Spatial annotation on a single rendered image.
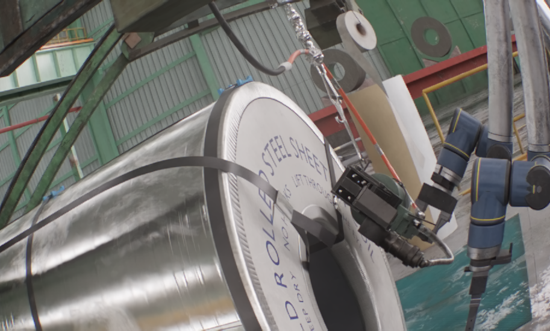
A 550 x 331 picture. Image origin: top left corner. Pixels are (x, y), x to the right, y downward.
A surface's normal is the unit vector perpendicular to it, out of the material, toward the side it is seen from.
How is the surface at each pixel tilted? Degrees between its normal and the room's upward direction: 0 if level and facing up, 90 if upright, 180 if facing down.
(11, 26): 90
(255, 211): 90
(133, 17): 88
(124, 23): 88
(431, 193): 65
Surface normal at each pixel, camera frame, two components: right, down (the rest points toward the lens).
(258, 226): 0.88, -0.38
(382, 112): -0.15, 0.10
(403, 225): -0.45, -0.24
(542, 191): -0.34, 0.18
